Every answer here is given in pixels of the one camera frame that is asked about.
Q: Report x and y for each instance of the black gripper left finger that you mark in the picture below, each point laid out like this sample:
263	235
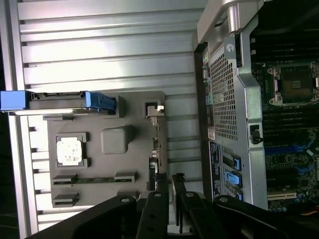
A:
104	219

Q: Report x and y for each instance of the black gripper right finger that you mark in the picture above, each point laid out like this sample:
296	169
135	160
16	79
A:
199	219

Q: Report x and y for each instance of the green RAM stick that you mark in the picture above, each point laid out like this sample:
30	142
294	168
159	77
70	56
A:
99	179

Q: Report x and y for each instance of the blue slot retainer clip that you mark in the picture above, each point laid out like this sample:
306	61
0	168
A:
234	177
239	196
238	161

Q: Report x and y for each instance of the grey plastic parts rack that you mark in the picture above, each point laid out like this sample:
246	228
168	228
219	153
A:
112	169

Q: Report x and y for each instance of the silver CPU chip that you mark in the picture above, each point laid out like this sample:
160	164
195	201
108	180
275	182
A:
69	152

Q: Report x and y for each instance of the white expansion slot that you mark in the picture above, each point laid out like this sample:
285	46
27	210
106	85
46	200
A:
281	196

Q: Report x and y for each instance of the green motherboard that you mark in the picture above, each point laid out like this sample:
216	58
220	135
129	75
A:
281	159

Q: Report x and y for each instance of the blue expansion slot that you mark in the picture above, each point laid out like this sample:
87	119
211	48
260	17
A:
281	150

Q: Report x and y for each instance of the open grey PC case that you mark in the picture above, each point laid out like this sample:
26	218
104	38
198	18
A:
224	87

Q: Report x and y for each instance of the blue disk carrier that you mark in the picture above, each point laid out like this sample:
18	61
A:
11	99

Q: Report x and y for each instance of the CPU socket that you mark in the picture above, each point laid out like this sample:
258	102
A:
294	84

